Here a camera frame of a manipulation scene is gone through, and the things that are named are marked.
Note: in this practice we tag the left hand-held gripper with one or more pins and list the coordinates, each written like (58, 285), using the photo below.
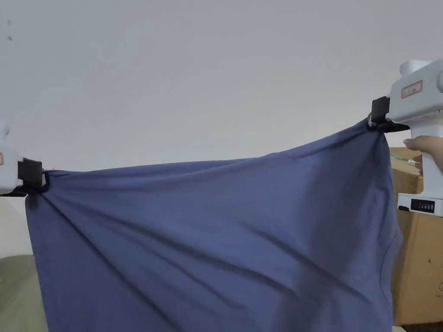
(10, 173)

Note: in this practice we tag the person's right hand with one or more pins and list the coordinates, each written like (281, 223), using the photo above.
(425, 148)

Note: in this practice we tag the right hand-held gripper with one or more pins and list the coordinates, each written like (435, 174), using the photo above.
(420, 100)

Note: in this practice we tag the bed with pale green sheet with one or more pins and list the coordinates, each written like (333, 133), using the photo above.
(19, 294)

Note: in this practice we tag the dark blue shirt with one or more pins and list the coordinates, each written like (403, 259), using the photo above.
(214, 242)

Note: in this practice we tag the brown cardboard carton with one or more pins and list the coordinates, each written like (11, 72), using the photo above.
(418, 249)

